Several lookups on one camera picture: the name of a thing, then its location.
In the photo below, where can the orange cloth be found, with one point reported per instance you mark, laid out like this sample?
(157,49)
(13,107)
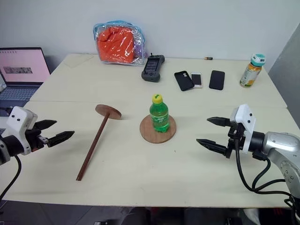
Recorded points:
(114,47)

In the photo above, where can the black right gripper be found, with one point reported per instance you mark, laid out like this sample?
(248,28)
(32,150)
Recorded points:
(234,137)

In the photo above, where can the clear plastic bag blue trim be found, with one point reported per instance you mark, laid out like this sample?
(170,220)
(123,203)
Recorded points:
(140,37)

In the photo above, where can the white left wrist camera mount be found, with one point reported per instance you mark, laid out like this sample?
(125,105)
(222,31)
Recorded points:
(17,122)

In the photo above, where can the black handheld controller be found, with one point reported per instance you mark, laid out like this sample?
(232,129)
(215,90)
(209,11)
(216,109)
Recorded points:
(152,68)

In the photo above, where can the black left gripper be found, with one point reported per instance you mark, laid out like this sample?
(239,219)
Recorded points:
(35,140)

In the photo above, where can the open laptop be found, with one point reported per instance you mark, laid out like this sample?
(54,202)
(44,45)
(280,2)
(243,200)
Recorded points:
(21,68)

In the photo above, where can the small battery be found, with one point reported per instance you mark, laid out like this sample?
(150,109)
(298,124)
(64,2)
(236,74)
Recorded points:
(208,57)

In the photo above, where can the orange juice bottle teal cap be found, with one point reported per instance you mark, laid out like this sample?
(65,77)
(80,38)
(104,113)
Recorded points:
(250,73)

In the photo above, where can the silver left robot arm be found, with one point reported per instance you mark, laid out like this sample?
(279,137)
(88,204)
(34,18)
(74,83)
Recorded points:
(12,145)

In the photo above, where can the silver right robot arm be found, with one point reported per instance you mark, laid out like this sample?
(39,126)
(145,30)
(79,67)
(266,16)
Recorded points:
(281,143)

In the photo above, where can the black smartphone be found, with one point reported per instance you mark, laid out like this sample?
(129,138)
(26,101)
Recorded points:
(217,80)

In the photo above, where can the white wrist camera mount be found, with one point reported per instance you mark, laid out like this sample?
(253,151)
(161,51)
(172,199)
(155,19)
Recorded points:
(246,117)
(17,122)

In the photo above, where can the purple cloth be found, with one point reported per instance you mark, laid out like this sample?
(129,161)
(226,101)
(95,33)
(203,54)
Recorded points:
(138,50)

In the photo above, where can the black phone case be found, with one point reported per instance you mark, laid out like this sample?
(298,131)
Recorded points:
(184,82)

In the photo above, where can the green soda bottle yellow cap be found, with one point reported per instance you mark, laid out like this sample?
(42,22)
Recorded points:
(159,117)

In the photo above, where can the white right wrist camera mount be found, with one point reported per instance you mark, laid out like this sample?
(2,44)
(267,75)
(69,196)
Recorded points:
(246,117)

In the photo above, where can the round wooden base disc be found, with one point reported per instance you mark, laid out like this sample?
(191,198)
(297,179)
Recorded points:
(150,136)

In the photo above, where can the white smartphone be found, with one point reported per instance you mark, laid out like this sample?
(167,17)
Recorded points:
(197,80)

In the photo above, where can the wooden stick with disc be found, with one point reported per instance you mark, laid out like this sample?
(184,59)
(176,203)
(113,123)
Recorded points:
(94,144)

